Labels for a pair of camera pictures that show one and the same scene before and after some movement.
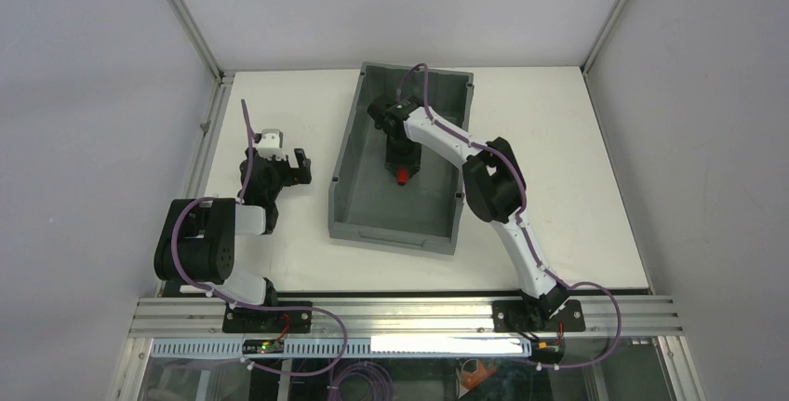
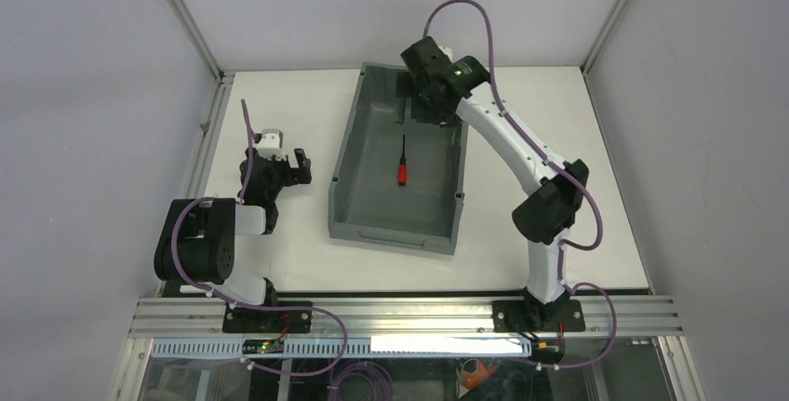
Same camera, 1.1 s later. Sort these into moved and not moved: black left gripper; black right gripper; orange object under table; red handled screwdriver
Moved: black right gripper
Not moved: red handled screwdriver; orange object under table; black left gripper
